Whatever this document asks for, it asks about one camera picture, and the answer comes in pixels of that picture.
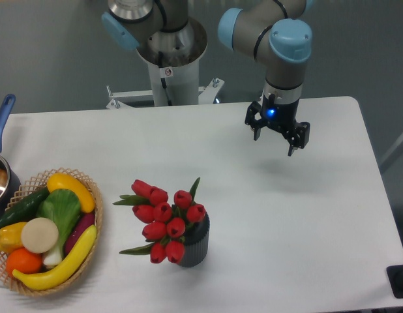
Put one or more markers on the yellow toy squash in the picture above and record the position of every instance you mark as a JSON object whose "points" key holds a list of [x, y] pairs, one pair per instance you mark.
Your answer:
{"points": [[66, 181]]}

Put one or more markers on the woven wicker basket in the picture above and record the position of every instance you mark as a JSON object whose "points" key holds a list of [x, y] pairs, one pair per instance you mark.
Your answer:
{"points": [[36, 183]]}

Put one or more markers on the white metal base frame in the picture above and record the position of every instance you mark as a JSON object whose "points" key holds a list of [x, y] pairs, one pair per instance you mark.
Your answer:
{"points": [[118, 100]]}

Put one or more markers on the green toy cucumber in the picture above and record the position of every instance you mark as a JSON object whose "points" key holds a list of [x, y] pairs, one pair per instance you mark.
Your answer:
{"points": [[25, 209]]}

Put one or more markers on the orange toy fruit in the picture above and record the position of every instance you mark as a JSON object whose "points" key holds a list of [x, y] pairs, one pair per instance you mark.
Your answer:
{"points": [[24, 261]]}

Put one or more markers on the green toy bok choy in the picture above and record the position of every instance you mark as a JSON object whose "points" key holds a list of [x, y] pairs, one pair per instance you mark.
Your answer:
{"points": [[62, 207]]}

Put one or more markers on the yellow toy banana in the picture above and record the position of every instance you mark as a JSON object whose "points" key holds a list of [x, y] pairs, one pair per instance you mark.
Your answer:
{"points": [[62, 272]]}

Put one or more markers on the purple toy sweet potato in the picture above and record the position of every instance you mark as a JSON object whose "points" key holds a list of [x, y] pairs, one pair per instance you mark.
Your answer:
{"points": [[84, 222]]}

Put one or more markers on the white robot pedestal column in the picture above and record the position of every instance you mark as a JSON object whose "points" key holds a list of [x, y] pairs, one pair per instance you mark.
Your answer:
{"points": [[173, 64]]}

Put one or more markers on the yellow toy bell pepper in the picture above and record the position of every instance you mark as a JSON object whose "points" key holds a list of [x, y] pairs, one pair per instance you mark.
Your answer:
{"points": [[11, 237]]}

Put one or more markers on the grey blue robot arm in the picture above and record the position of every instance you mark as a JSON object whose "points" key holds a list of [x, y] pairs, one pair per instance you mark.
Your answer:
{"points": [[271, 33]]}

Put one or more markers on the black device at edge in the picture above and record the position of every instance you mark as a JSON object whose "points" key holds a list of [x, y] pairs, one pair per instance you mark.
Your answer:
{"points": [[395, 275]]}

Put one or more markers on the white furniture leg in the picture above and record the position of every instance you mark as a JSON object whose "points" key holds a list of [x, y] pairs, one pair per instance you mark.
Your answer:
{"points": [[392, 154]]}

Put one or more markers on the dark grey ribbed vase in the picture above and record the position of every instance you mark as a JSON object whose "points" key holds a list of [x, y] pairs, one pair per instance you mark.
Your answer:
{"points": [[196, 243]]}

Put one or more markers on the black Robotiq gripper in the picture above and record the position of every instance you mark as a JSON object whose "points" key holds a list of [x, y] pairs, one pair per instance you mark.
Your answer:
{"points": [[281, 118]]}

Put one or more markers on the blue handled saucepan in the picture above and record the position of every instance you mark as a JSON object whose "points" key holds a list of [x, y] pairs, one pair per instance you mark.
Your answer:
{"points": [[9, 181]]}

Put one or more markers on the beige round toy disc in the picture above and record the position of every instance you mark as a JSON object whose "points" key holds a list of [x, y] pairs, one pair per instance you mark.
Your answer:
{"points": [[39, 235]]}

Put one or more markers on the red tulip bouquet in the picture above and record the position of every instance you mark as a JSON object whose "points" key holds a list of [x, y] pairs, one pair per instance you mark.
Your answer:
{"points": [[165, 223]]}

